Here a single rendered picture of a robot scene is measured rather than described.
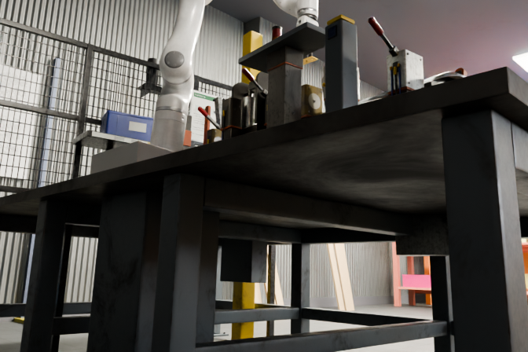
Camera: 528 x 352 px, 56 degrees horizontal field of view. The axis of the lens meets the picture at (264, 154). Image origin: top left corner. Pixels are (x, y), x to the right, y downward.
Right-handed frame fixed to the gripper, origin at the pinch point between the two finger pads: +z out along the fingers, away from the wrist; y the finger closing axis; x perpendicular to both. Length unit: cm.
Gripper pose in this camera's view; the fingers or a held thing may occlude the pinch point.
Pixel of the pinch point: (306, 55)
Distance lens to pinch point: 200.3
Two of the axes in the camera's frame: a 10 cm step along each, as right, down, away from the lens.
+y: 7.2, 1.9, 6.7
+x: -6.9, 1.5, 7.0
